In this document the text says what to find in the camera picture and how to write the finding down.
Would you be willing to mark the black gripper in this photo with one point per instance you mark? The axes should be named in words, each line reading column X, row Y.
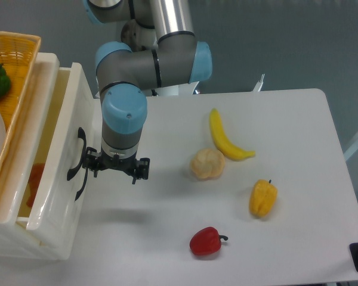
column 95, row 162

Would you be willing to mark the white top drawer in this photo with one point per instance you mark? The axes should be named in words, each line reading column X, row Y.
column 67, row 131

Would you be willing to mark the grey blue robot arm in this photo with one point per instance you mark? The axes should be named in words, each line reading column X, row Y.
column 124, row 74

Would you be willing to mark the white drawer cabinet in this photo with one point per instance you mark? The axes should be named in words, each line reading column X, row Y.
column 14, row 176

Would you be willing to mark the orange croissant bread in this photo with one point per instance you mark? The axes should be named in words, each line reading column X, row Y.
column 34, row 181

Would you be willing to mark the round beige bread roll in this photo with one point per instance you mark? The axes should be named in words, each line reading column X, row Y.
column 207, row 163

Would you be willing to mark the yellow banana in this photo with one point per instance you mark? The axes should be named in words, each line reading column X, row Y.
column 222, row 142

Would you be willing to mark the red bell pepper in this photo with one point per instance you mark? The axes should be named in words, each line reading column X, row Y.
column 207, row 241

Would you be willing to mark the yellow bell pepper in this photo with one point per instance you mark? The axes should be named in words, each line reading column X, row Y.
column 263, row 197

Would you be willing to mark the orange wicker basket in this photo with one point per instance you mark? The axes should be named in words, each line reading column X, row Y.
column 18, row 53

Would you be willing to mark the white table frame bracket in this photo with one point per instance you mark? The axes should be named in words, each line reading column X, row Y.
column 258, row 86

